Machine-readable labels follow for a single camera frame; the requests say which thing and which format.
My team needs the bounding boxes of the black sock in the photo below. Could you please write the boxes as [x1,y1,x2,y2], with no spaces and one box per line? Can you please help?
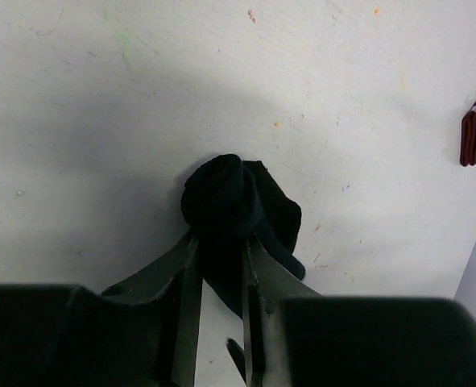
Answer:
[180,154,305,316]

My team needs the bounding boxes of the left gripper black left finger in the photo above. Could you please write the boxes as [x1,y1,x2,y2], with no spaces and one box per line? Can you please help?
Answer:
[0,234,202,386]

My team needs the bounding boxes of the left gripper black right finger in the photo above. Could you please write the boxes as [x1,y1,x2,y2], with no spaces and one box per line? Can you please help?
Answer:
[241,237,476,386]

